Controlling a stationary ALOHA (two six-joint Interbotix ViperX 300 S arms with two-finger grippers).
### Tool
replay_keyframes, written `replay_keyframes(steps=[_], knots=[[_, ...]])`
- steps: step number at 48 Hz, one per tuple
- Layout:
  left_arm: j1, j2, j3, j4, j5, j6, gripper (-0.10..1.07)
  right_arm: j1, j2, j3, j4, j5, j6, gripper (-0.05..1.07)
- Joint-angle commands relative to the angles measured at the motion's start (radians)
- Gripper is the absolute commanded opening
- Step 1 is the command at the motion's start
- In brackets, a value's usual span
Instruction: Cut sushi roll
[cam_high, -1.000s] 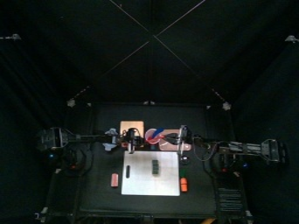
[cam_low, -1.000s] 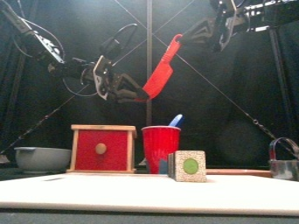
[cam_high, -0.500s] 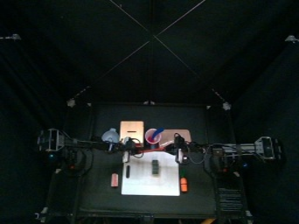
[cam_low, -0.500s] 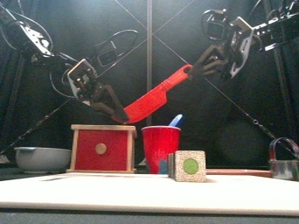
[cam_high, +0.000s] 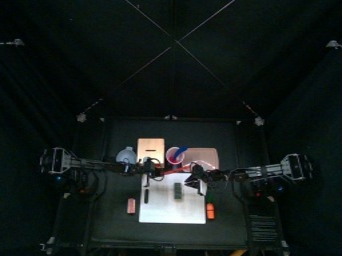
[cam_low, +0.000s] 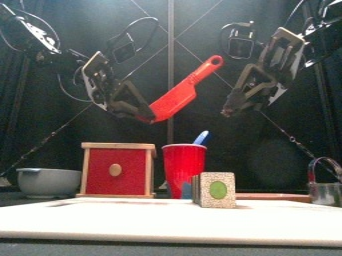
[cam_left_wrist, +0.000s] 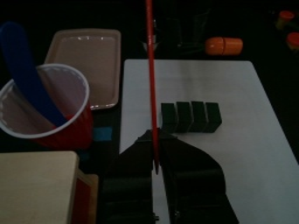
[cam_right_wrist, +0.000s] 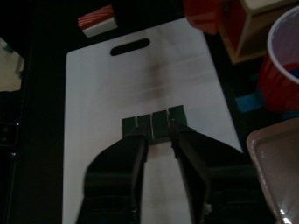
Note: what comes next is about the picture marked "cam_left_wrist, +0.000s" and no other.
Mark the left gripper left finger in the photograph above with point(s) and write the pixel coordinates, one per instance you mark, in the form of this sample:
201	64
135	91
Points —
128	180

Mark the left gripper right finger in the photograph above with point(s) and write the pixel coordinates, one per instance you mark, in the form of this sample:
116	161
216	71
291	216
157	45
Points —
193	186

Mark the toy sushi roll piece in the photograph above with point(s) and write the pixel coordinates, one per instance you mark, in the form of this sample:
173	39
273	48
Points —
213	116
184	116
199	116
168	116

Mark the red plastic knife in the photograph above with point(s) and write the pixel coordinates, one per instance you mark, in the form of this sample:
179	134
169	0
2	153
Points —
151	87

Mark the blue tape patch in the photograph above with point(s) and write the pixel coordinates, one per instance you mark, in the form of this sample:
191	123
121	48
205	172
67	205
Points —
103	134

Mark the red plastic cup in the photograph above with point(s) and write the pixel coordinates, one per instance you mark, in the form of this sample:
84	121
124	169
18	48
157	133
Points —
73	128

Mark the wooden box with red panel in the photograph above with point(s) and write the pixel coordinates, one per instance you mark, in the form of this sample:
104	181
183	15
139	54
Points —
35	186

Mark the white cutting board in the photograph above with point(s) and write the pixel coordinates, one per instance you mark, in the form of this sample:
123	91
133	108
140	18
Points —
217	87

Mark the pink plastic tray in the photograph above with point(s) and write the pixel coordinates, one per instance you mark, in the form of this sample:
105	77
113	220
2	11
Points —
89	67

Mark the blue plastic utensil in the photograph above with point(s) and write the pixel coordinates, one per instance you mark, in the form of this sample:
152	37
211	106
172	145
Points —
26	73

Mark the orange toy carrot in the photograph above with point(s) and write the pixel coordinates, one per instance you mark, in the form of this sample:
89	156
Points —
223	46

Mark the small orange toy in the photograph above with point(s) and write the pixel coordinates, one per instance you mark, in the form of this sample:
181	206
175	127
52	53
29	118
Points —
293	40
285	17

